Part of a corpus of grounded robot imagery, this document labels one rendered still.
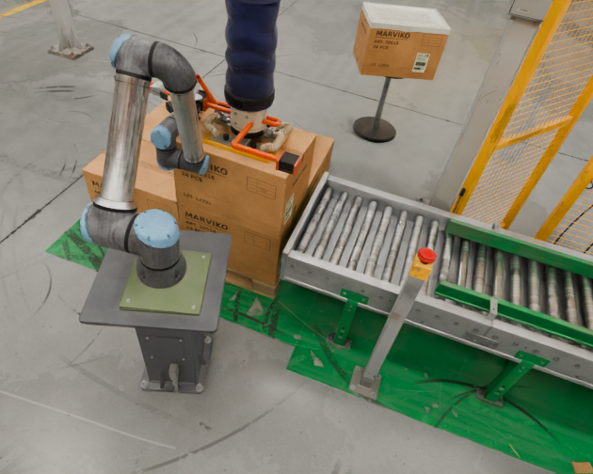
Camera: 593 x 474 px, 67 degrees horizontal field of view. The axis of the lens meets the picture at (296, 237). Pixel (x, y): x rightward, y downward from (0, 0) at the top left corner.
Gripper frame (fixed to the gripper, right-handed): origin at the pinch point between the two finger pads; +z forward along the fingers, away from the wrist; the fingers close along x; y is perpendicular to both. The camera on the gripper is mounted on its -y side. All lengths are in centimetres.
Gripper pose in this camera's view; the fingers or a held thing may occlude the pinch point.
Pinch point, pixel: (196, 99)
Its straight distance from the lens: 228.1
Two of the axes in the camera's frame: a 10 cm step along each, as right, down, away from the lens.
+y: 9.4, 3.2, -1.6
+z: 3.4, -6.7, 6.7
